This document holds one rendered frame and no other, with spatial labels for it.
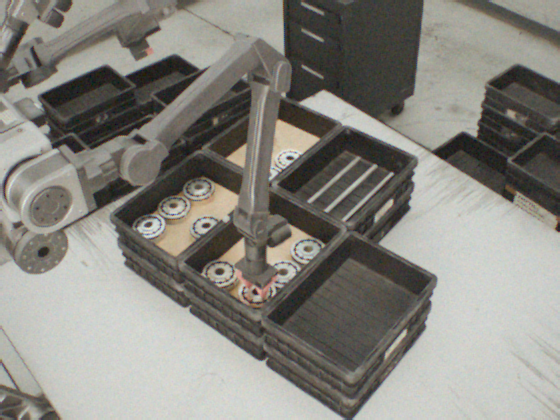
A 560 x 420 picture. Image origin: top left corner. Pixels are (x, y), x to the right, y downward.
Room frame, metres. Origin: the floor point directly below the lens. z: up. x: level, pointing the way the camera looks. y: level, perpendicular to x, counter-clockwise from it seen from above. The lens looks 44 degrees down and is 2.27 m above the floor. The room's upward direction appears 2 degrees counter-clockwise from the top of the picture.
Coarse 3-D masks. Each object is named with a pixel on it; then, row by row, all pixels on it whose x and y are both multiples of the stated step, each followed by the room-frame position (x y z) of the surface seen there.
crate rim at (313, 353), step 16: (368, 240) 1.26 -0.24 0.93; (400, 256) 1.19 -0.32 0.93; (304, 272) 1.15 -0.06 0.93; (288, 288) 1.10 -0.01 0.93; (432, 288) 1.08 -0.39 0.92; (272, 304) 1.05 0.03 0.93; (416, 304) 1.02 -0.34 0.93; (400, 320) 0.98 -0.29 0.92; (288, 336) 0.95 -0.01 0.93; (304, 352) 0.91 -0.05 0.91; (320, 352) 0.89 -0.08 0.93; (336, 368) 0.85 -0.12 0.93; (368, 368) 0.85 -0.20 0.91
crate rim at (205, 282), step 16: (272, 192) 1.48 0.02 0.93; (304, 208) 1.40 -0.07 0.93; (224, 224) 1.35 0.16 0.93; (336, 224) 1.33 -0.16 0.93; (208, 240) 1.28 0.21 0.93; (336, 240) 1.26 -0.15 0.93; (320, 256) 1.21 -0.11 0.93; (192, 272) 1.17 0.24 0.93; (208, 288) 1.12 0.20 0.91; (240, 304) 1.05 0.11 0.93
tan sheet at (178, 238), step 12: (180, 192) 1.60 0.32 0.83; (216, 192) 1.59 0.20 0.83; (228, 192) 1.59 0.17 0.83; (216, 204) 1.54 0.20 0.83; (228, 204) 1.53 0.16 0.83; (192, 216) 1.49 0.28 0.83; (216, 216) 1.48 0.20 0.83; (168, 228) 1.44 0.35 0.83; (180, 228) 1.44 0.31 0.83; (168, 240) 1.39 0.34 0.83; (180, 240) 1.38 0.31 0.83
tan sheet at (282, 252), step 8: (296, 232) 1.40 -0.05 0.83; (240, 240) 1.37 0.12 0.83; (288, 240) 1.37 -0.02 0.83; (296, 240) 1.37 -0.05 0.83; (232, 248) 1.34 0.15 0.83; (240, 248) 1.34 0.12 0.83; (280, 248) 1.33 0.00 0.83; (288, 248) 1.33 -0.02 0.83; (224, 256) 1.31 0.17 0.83; (232, 256) 1.31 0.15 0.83; (240, 256) 1.31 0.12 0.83; (272, 256) 1.30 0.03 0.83; (280, 256) 1.30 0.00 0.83; (288, 256) 1.30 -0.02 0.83; (240, 280) 1.22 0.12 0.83
